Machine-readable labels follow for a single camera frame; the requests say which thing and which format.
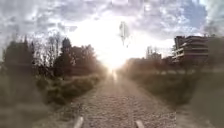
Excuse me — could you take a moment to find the robot's own part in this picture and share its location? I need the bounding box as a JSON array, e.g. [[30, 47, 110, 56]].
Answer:
[[134, 119, 145, 128], [73, 115, 85, 128]]

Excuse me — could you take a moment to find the low building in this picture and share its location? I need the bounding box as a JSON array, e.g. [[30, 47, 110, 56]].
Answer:
[[145, 45, 163, 62]]

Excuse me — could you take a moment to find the multi-storey building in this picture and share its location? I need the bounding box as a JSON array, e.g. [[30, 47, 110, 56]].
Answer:
[[171, 35, 214, 64]]

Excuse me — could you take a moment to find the row of trees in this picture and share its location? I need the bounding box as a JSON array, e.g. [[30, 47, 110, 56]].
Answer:
[[0, 33, 106, 78]]

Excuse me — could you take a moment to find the gravel path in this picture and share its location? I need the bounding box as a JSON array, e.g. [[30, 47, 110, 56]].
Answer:
[[68, 70, 188, 128]]

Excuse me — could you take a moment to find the grass and weeds verge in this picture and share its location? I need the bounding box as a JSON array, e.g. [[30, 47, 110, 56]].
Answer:
[[0, 73, 104, 128], [121, 68, 224, 128]]

